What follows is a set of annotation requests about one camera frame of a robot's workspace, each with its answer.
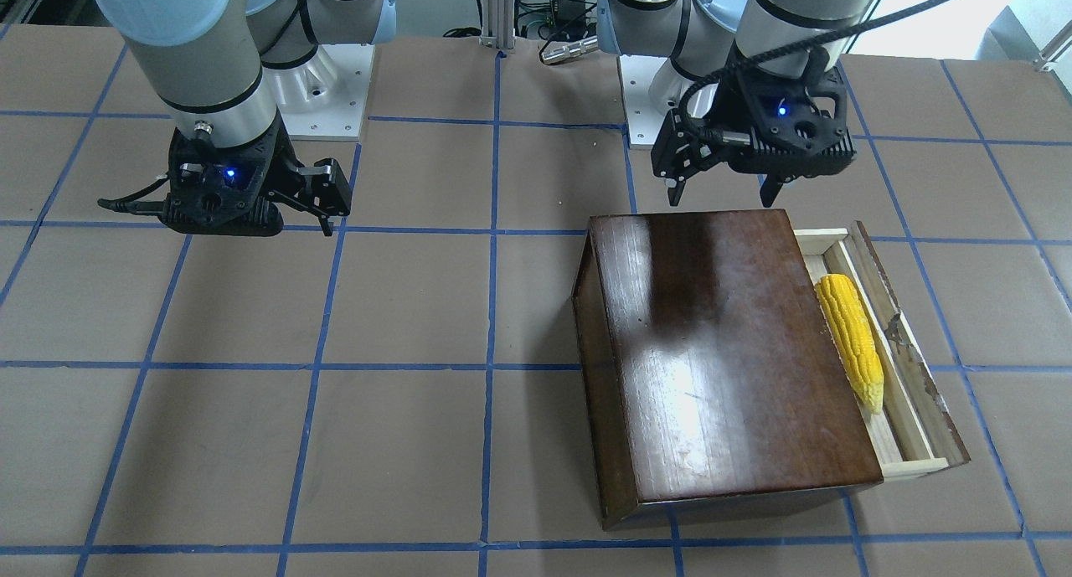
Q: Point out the black wrist camera mount idle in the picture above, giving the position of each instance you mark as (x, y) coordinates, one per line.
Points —
(219, 191)

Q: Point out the black wrist camera mount working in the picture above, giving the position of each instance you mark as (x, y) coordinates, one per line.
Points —
(794, 127)

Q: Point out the black gripper body, working arm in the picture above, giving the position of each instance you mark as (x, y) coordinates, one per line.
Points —
(727, 106)

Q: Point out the black gripper body, idle arm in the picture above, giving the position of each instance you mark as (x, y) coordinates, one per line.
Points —
(286, 166)

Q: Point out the light wooden drawer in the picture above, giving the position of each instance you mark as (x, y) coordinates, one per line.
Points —
(915, 435)

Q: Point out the aluminium frame post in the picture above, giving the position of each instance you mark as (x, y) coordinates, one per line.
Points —
(497, 24)

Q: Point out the silver cylindrical tool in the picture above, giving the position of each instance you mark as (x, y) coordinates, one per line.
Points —
(572, 50)

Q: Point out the yellow corn cob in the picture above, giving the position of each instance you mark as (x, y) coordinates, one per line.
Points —
(848, 321)

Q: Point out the black electronics box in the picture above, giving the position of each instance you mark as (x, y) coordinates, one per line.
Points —
(568, 12)

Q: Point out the working gripper black finger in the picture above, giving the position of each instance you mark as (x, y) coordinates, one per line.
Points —
(769, 190)
(678, 154)

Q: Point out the dark wooden drawer cabinet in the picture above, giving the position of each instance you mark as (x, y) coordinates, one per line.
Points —
(712, 382)

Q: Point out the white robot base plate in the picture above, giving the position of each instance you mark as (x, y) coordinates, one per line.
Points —
(650, 87)
(324, 99)

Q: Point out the idle gripper black finger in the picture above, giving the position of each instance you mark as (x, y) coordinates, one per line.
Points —
(325, 193)

